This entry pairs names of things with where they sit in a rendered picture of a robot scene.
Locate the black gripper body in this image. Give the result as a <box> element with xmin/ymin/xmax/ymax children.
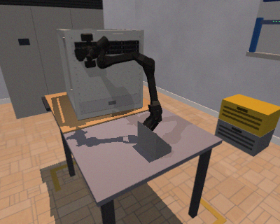
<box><xmin>80</xmin><ymin>33</ymin><xmax>96</xmax><ymax>68</ymax></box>

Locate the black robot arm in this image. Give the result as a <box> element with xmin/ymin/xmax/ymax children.
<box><xmin>74</xmin><ymin>36</ymin><xmax>162</xmax><ymax>131</ymax></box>

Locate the grey open rack frame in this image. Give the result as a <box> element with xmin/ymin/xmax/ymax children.
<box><xmin>57</xmin><ymin>29</ymin><xmax>144</xmax><ymax>120</ymax></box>

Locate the flat orange board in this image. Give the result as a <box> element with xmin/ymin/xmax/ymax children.
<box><xmin>45</xmin><ymin>92</ymin><xmax>151</xmax><ymax>134</ymax></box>

